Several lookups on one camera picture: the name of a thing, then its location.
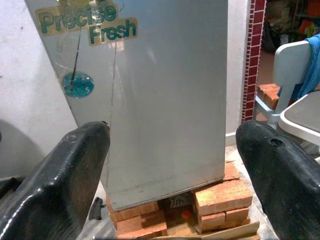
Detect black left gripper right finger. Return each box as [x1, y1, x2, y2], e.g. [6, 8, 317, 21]
[235, 119, 320, 240]

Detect round teal sticker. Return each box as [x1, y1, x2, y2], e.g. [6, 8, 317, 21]
[61, 71, 96, 97]

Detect brown cardboard sheet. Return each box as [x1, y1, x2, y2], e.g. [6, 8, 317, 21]
[159, 219, 261, 240]

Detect cluttered storage shelves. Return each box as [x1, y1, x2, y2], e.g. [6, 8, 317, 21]
[262, 0, 320, 52]

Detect white plastic chair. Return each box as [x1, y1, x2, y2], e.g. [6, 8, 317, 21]
[253, 39, 314, 131]

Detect red clay brick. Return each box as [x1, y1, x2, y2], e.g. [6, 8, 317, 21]
[256, 83, 281, 110]
[194, 178, 254, 216]
[105, 194, 161, 222]
[199, 206, 251, 232]
[115, 214, 168, 239]
[224, 161, 241, 181]

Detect white table with grey top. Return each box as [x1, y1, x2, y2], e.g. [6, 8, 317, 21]
[276, 93, 320, 154]

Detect black plastic scrap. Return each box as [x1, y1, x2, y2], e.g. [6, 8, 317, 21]
[89, 196, 108, 221]

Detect black item with white print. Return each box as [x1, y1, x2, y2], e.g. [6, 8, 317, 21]
[159, 192, 194, 211]

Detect red tiled pillar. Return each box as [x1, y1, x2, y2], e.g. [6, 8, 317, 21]
[240, 0, 266, 124]

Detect silver fridge door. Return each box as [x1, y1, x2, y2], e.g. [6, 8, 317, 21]
[24, 0, 229, 211]

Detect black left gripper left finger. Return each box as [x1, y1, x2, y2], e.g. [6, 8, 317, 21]
[0, 120, 111, 240]

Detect Precise Fresh sticker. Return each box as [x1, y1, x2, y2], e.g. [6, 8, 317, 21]
[34, 0, 139, 47]

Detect blue cloth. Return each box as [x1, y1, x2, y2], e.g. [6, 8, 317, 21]
[296, 33, 320, 100]

